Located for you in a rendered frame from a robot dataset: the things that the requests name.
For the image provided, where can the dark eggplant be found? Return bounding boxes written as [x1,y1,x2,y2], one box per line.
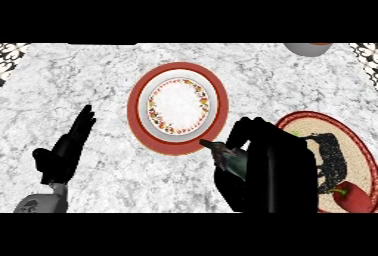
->
[197,138,249,182]

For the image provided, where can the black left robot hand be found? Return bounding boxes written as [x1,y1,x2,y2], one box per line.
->
[31,104,97,186]

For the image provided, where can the grey round bowl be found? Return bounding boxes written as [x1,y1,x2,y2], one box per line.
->
[282,43,333,58]

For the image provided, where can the red-rimmed floral plate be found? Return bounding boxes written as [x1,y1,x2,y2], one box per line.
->
[125,61,230,157]

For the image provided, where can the round woven red-rimmed placemat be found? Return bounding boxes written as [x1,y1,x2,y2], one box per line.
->
[273,110,378,214]

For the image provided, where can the red bell pepper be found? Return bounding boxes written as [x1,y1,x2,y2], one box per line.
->
[327,180,375,214]

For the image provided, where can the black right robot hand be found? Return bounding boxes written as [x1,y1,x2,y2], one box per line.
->
[212,116,320,214]

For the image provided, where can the black and white patterned tile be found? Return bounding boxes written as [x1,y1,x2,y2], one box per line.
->
[0,43,32,88]
[347,43,378,92]

